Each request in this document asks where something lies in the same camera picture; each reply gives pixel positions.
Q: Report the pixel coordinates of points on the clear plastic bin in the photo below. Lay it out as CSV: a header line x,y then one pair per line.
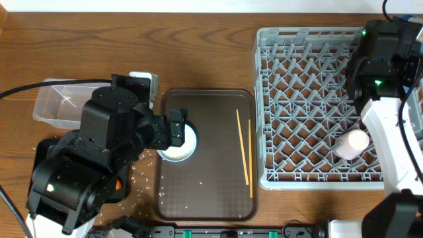
x,y
61,105

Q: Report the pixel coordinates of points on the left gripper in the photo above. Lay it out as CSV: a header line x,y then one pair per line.
x,y
180,119

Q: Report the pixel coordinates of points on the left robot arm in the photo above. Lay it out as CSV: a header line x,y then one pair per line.
x,y
82,171

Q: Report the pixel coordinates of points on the brown serving tray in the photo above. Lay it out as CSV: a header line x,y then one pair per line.
x,y
210,184

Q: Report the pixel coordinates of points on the small blue rice dish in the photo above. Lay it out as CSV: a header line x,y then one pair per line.
x,y
178,154

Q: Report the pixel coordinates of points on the orange carrot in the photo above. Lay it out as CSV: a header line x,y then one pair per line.
x,y
118,185

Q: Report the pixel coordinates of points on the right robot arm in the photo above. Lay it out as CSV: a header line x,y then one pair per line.
x,y
381,75

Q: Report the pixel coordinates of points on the grey plastic dishwasher rack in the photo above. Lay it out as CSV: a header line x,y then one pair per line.
x,y
302,107

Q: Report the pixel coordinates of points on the black tray bin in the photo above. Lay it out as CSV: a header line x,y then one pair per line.
x,y
45,148

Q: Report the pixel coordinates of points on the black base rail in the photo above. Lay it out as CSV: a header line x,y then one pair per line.
x,y
128,227

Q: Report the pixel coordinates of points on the wooden chopstick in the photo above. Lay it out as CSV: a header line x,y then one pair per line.
x,y
242,148
250,161

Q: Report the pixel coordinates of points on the pink cup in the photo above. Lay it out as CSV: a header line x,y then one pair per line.
x,y
352,144

